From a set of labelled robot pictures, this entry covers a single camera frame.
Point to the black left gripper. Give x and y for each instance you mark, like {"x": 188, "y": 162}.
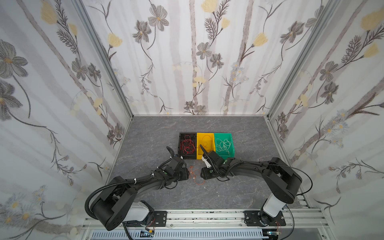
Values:
{"x": 174, "y": 160}

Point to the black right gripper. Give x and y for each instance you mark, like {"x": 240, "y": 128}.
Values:
{"x": 212, "y": 158}

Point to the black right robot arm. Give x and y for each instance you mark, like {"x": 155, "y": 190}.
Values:
{"x": 283, "y": 180}

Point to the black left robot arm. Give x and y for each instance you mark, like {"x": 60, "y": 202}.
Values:
{"x": 111, "y": 203}

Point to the black storage bin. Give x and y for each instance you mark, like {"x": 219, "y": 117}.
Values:
{"x": 187, "y": 146}

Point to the yellow storage bin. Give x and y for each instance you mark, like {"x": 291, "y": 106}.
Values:
{"x": 207, "y": 141}

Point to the green storage bin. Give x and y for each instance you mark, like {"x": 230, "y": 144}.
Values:
{"x": 224, "y": 145}

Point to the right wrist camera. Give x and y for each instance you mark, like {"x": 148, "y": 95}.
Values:
{"x": 207, "y": 162}

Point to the white perforated cable duct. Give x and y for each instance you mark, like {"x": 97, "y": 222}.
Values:
{"x": 191, "y": 234}

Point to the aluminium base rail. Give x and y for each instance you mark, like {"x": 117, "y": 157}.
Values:
{"x": 301, "y": 224}

